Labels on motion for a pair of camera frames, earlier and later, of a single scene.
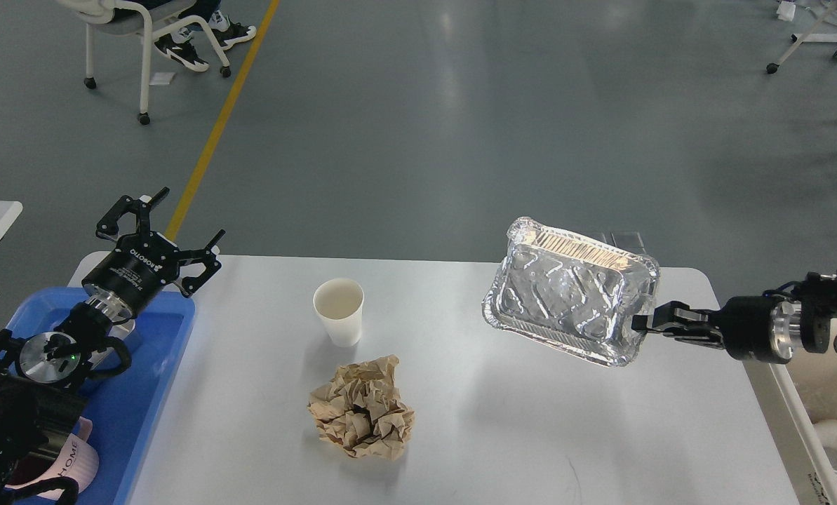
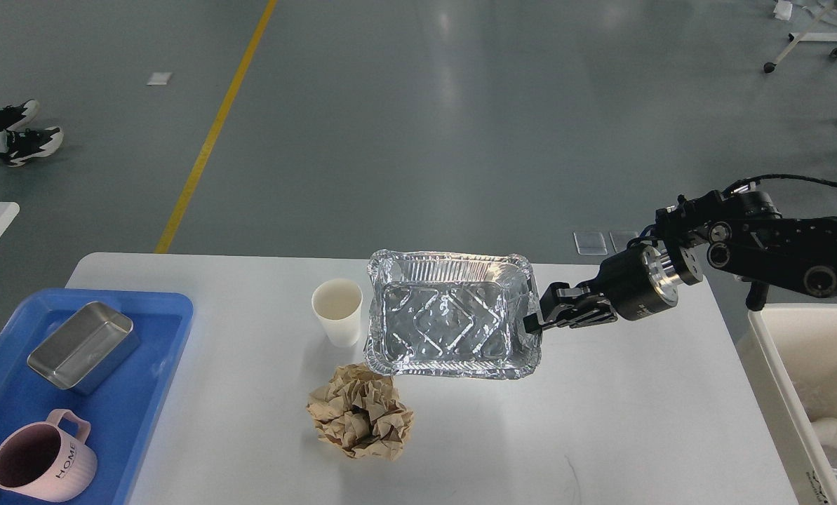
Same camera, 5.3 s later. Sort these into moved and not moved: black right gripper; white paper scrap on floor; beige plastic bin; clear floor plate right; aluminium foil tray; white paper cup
Moved: black right gripper; aluminium foil tray
Not moved: white paper cup; white paper scrap on floor; clear floor plate right; beige plastic bin
